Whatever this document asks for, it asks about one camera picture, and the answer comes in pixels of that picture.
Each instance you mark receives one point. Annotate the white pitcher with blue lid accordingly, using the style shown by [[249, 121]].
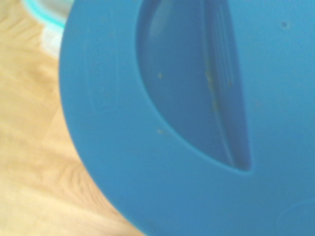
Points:
[[172, 196]]

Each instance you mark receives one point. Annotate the glass food container teal lid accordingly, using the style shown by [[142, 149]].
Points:
[[37, 10]]

